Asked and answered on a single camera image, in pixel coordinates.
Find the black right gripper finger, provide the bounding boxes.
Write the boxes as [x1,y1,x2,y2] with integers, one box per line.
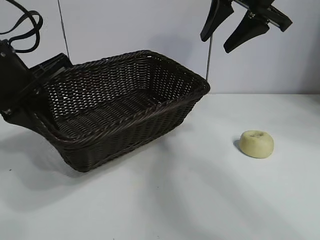
[200,0,235,43]
[223,14,270,54]

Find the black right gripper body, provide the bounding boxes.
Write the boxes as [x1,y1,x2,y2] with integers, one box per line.
[231,0,293,33]

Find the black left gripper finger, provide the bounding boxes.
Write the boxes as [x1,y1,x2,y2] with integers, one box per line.
[2,96,62,140]

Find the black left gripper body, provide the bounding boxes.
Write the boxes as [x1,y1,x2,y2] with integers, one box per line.
[0,39,74,116]

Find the dark brown woven basket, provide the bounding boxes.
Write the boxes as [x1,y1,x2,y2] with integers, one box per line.
[36,49,211,173]

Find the pale yellow egg yolk pastry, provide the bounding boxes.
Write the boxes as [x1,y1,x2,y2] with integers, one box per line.
[233,129,275,159]

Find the thin grey vertical rod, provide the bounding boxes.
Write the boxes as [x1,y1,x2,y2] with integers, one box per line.
[56,0,72,64]
[205,34,213,81]

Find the black left arm cable bundle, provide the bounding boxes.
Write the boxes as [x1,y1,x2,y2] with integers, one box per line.
[0,0,44,55]

